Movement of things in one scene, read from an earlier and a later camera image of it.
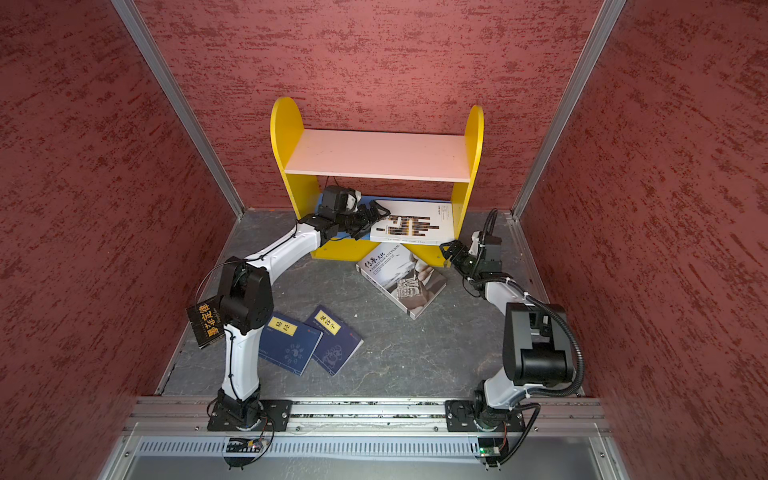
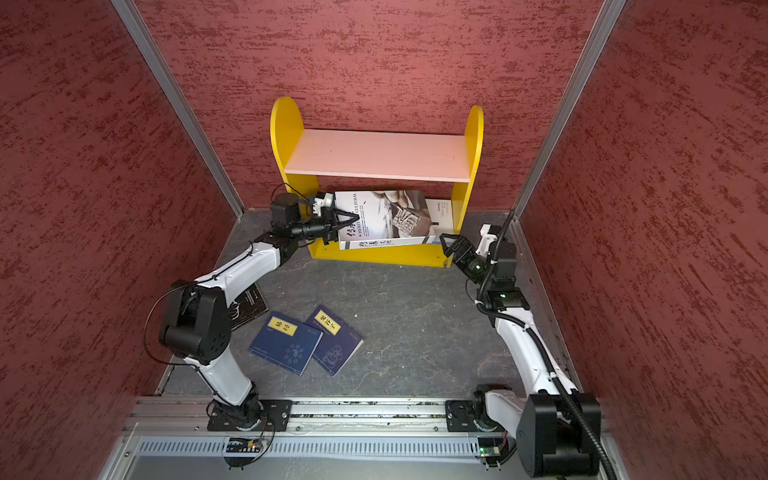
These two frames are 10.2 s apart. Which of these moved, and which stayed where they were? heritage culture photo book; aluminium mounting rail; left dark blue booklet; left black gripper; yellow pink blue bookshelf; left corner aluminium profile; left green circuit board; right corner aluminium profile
Moved: left black gripper; heritage culture photo book
Stayed: left green circuit board; yellow pink blue bookshelf; left dark blue booklet; right corner aluminium profile; left corner aluminium profile; aluminium mounting rail
